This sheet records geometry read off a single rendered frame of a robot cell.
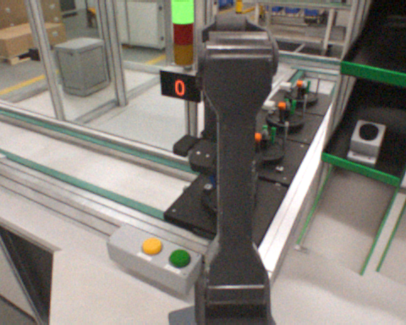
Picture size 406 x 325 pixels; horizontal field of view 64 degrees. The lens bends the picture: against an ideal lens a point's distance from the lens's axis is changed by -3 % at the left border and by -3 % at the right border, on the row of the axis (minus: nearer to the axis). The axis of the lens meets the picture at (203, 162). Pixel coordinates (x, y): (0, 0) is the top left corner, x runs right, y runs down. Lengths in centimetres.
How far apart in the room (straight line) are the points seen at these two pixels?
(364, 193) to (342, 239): 10
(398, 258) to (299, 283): 23
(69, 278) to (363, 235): 66
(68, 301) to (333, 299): 59
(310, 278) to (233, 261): 48
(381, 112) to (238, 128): 41
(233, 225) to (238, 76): 16
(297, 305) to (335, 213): 22
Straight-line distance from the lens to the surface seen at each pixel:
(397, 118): 70
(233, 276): 40
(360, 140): 58
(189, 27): 84
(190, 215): 80
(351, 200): 74
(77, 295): 84
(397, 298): 90
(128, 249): 76
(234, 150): 36
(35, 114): 147
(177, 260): 71
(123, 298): 81
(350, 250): 73
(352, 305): 84
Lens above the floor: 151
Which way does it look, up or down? 33 degrees down
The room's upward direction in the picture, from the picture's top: straight up
